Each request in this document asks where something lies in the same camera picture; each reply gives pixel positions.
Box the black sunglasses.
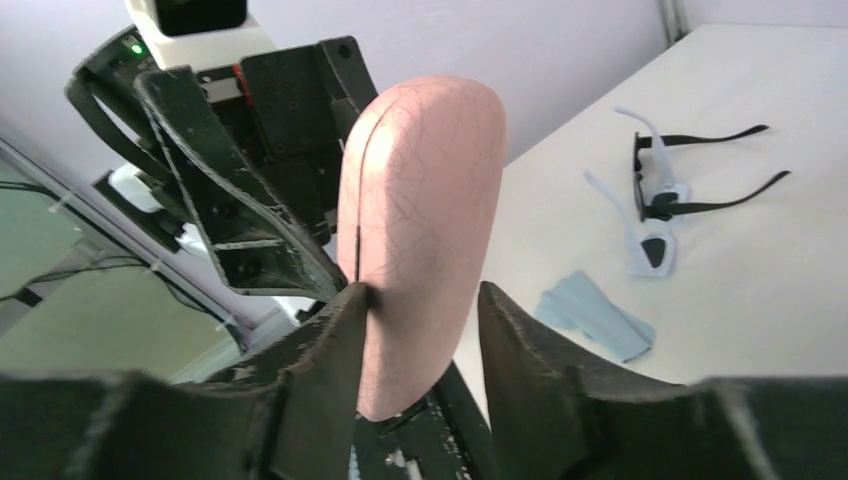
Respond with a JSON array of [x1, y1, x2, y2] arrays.
[[631, 123, 793, 224]]

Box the white sunglasses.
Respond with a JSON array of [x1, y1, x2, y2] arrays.
[[583, 105, 690, 278]]

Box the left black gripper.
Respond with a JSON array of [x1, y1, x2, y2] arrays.
[[134, 36, 377, 302]]

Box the aluminium frame rail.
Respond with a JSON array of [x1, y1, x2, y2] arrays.
[[0, 135, 293, 386]]

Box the light blue cloth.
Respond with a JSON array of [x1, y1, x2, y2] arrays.
[[534, 271, 656, 363]]

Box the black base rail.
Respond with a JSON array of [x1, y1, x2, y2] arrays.
[[195, 355, 499, 479]]

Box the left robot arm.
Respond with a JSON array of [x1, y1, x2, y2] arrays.
[[65, 28, 377, 302]]

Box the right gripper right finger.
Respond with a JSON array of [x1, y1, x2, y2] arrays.
[[477, 282, 847, 479]]

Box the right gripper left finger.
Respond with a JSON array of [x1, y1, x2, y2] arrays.
[[1, 283, 368, 479]]

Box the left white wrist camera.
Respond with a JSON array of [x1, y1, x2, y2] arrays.
[[124, 0, 275, 71]]

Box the pink glasses case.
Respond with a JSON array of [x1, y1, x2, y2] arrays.
[[336, 75, 508, 422]]

